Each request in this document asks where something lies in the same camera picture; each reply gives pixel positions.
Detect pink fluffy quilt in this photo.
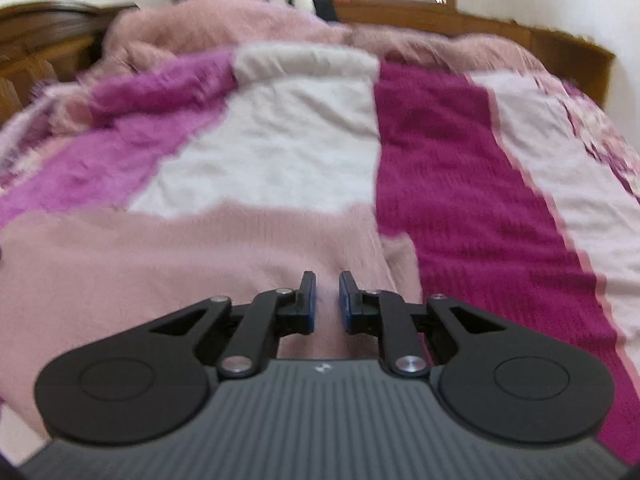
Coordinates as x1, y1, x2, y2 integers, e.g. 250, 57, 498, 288
47, 0, 547, 137

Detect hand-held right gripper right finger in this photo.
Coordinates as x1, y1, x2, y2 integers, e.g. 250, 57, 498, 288
339, 269, 507, 379

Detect wooden headboard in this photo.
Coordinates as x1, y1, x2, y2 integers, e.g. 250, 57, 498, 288
332, 0, 617, 111

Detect magenta and white striped bedspread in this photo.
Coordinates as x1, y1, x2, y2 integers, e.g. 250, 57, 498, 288
0, 44, 640, 457

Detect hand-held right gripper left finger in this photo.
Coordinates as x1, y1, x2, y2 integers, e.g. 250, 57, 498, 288
149, 270, 318, 379

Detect pink fuzzy garment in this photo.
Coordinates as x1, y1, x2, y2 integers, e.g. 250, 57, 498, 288
0, 200, 427, 462

